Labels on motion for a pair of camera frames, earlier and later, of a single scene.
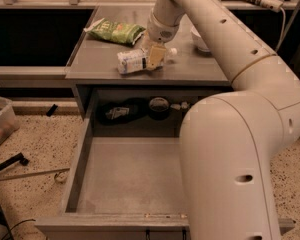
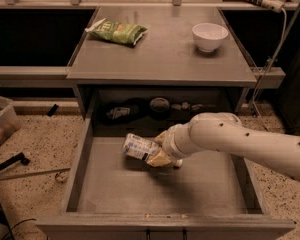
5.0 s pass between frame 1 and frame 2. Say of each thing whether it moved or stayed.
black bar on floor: stayed
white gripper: moved
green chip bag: stayed
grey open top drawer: stayed
